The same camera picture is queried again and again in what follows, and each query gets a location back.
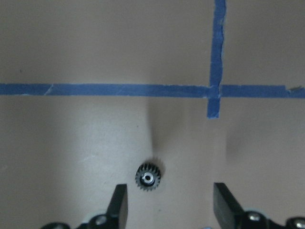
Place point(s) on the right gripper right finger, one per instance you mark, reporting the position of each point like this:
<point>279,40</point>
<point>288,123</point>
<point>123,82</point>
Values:
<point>230,214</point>

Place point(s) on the black bearing gear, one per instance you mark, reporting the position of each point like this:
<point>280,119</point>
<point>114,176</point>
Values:
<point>149,174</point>

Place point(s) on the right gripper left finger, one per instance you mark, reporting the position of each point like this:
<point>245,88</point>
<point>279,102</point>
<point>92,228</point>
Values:
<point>116,214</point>

